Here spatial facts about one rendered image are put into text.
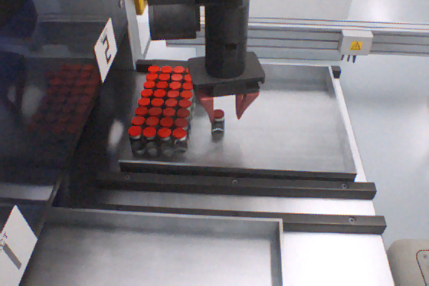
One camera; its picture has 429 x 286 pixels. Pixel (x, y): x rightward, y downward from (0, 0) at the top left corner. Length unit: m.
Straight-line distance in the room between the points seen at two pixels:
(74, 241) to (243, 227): 0.22
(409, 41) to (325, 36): 0.35
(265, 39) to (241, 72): 1.11
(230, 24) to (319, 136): 0.27
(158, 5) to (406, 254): 1.06
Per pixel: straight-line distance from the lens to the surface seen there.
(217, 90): 0.54
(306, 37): 1.66
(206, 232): 0.53
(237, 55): 0.52
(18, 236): 0.40
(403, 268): 1.31
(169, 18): 0.49
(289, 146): 0.63
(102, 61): 0.59
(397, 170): 1.91
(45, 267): 0.55
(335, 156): 0.64
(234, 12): 0.48
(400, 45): 1.78
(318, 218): 0.54
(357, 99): 2.21
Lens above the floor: 1.34
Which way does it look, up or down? 43 degrees down
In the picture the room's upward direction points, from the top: straight up
